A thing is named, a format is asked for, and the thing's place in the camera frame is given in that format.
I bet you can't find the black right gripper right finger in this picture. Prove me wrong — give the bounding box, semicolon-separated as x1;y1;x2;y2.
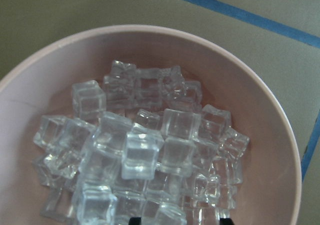
219;218;233;225

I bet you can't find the pink bowl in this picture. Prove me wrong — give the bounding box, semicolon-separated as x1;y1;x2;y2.
0;25;302;225

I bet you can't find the pile of clear ice cubes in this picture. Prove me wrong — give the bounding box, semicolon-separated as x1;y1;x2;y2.
32;60;250;225

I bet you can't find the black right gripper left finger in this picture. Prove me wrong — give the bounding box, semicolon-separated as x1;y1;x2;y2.
128;217;142;225

